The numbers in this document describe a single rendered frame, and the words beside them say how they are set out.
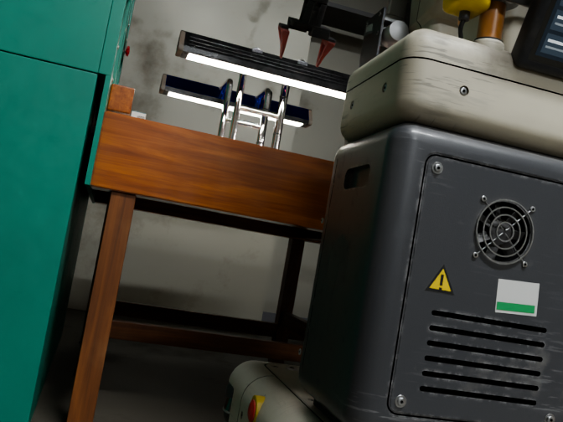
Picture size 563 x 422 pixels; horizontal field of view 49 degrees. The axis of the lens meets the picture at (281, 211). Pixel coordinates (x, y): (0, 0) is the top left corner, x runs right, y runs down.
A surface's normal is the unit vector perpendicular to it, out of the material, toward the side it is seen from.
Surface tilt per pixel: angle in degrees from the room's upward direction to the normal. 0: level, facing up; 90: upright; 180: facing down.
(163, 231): 90
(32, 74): 90
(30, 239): 90
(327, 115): 90
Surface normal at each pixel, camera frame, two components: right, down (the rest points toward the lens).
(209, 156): 0.28, -0.02
